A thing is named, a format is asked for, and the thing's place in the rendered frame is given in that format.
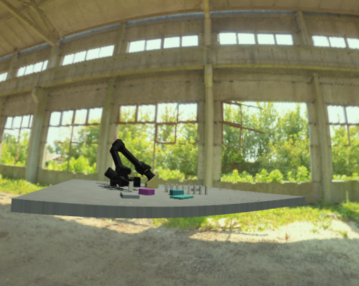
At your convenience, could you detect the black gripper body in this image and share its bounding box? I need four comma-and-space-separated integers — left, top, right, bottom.
110, 176, 141, 187

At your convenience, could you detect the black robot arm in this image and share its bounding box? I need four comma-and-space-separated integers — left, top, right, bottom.
104, 139, 155, 181

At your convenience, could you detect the teal square block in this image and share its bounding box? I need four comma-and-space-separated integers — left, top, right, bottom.
170, 190, 184, 196

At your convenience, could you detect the teal flat rectangular slab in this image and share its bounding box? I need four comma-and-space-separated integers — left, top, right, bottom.
170, 194, 194, 200

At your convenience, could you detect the purple block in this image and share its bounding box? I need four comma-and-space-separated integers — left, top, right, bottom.
138, 188, 155, 196

